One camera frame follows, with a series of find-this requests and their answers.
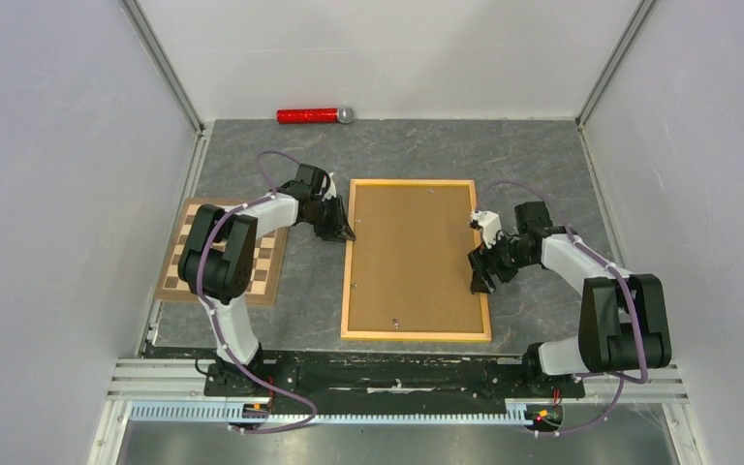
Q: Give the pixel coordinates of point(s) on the wooden chessboard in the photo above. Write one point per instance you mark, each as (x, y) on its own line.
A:
(267, 260)

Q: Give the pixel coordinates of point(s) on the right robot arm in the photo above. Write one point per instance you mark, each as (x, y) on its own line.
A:
(622, 325)

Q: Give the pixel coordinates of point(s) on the yellow wooden picture frame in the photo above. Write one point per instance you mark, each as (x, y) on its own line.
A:
(410, 335)

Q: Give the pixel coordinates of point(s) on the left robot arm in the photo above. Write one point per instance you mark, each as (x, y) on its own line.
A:
(217, 259)

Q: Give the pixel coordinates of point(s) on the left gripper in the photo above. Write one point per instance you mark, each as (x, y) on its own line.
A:
(339, 229)

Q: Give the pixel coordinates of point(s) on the red glitter microphone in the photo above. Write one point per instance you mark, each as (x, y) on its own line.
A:
(338, 115)

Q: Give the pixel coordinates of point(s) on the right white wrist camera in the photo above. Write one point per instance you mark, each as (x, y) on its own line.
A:
(488, 224)

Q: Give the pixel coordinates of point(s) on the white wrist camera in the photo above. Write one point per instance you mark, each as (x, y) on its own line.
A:
(329, 190)
(488, 224)

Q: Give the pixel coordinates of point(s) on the brown backing board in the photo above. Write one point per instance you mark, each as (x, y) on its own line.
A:
(414, 257)

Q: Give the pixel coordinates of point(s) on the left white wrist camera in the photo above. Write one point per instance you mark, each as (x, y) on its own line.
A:
(329, 190)

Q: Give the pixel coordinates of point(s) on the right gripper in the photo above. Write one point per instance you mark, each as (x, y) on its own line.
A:
(483, 258)

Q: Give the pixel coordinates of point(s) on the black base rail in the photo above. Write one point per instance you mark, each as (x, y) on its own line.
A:
(310, 373)

